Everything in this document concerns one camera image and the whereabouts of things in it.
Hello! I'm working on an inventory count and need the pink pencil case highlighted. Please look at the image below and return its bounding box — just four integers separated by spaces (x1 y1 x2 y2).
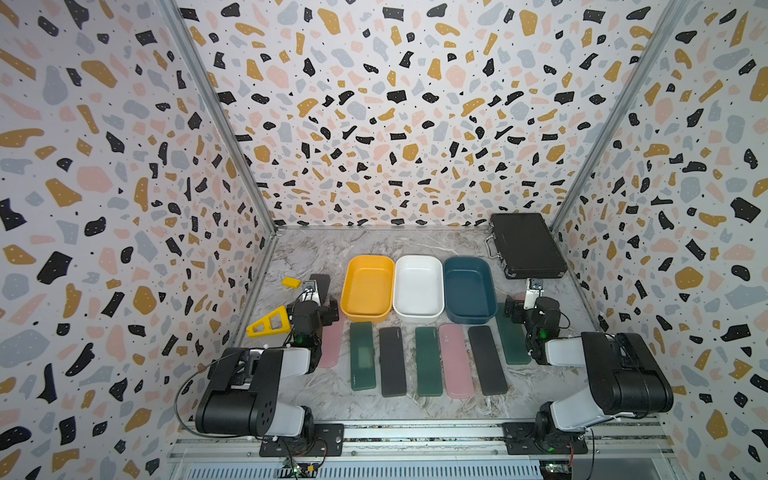
438 324 474 400
318 316 345 369

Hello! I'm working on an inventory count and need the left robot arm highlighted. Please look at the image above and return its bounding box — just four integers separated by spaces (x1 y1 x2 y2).
194 274 339 442

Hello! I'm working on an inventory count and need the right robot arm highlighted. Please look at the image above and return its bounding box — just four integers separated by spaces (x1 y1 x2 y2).
502 279 674 441

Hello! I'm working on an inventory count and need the yellow storage box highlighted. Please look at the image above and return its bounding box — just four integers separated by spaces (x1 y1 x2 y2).
340 255 395 323

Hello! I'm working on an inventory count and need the dark teal storage box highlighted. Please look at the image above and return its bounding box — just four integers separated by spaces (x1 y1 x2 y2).
443 256 497 325

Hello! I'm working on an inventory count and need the light green pencil case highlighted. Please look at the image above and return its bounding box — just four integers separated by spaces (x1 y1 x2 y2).
349 323 376 391

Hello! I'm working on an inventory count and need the dark grey pencil case right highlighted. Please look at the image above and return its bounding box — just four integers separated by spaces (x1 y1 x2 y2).
468 326 508 396

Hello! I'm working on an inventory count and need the dark grey pencil case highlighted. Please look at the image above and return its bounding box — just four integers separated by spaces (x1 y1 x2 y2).
468 326 508 396
379 327 407 398

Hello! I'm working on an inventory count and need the white storage box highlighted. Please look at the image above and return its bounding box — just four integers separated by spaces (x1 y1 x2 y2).
393 255 445 324

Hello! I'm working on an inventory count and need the dark grey pencil case left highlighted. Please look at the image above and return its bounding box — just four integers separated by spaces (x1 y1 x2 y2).
379 327 407 398

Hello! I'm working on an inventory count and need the small yellow block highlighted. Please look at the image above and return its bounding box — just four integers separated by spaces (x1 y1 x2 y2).
281 277 302 289

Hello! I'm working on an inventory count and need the black briefcase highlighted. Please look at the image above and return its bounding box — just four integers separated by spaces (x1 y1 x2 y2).
485 213 568 280

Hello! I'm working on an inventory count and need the yellow triangular block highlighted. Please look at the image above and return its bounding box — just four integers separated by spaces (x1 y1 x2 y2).
246 306 291 338

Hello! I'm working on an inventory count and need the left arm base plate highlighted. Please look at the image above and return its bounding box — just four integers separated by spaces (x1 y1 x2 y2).
259 423 345 458

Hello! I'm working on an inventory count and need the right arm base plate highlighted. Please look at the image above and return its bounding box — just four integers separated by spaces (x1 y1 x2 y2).
501 422 588 455

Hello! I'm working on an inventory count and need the aluminium rail frame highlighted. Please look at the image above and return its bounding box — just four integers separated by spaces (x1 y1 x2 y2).
161 418 686 479

